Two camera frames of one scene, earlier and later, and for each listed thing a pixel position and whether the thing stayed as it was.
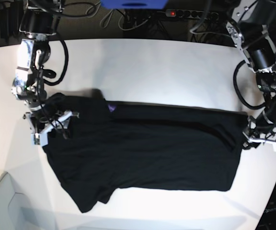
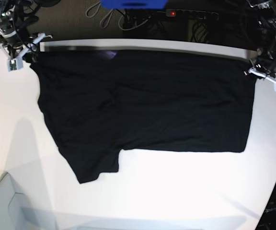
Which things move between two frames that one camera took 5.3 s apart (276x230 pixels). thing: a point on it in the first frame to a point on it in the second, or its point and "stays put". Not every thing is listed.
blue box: x=136 y=4 stays put
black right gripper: x=262 y=125 to x=270 y=61
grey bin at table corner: x=5 y=210 stays put
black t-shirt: x=124 y=145 to x=97 y=103
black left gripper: x=39 y=116 to x=14 y=42
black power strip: x=198 y=14 stays put
